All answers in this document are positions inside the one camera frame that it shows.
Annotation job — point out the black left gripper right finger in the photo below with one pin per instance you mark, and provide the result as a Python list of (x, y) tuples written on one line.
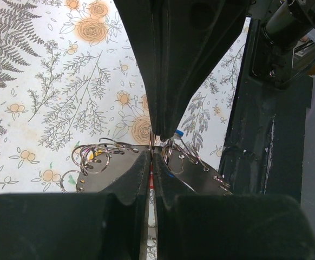
[(194, 226)]

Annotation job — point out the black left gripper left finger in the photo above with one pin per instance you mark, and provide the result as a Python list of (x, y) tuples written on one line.
[(110, 224)]

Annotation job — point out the floral patterned table mat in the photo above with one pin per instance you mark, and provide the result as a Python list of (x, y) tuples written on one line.
[(68, 76)]

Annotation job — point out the yellow-capped key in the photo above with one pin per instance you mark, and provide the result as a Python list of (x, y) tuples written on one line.
[(92, 156)]

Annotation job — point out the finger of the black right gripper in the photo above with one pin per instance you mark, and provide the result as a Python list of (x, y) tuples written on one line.
[(138, 21), (194, 37)]

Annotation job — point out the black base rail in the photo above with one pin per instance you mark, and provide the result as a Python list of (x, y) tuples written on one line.
[(264, 144)]

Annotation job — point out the blue-capped key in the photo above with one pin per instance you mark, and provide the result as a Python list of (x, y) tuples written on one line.
[(178, 134)]

